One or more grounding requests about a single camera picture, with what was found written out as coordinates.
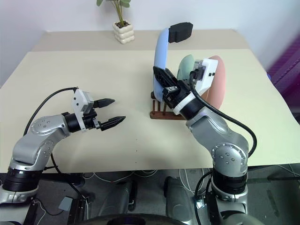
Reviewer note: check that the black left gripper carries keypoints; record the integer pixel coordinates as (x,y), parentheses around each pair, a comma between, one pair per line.
(90,117)

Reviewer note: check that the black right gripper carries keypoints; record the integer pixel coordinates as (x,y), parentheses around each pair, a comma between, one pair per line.
(180,92)

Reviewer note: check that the green plate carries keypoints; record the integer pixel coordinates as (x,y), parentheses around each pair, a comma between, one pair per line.
(186,65)

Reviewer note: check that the blue plate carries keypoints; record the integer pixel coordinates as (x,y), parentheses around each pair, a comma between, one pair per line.
(161,51)

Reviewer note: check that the pink plate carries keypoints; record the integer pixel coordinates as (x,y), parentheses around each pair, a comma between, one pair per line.
(219,89)

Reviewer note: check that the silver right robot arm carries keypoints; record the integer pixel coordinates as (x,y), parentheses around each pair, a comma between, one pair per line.
(211,131)

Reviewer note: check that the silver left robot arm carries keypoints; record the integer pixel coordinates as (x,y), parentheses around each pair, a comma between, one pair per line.
(30,145)

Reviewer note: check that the brown wooden dish rack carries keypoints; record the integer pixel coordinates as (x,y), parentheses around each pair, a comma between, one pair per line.
(161,116)

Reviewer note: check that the black foam block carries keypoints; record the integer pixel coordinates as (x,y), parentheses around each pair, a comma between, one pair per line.
(181,32)

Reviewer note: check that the potted plant in white pot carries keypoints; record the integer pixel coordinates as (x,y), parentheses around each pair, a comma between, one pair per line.
(124,35)

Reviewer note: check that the small grey box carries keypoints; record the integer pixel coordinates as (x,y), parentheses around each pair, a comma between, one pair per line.
(65,203)

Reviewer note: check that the dark rounded shape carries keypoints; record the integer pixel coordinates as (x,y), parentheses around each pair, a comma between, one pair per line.
(178,197)

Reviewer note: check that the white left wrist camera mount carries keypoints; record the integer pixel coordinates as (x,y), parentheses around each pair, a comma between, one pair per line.
(77,100)

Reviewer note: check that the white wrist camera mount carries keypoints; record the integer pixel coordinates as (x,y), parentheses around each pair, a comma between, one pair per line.
(77,100)
(206,82)

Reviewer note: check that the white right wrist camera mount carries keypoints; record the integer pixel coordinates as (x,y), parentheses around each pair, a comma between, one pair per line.
(206,82)

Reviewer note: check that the black table frame bar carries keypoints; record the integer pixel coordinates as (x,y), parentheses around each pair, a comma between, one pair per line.
(65,177)

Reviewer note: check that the black floor stand frame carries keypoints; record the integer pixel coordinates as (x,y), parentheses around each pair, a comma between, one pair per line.
(75,208)

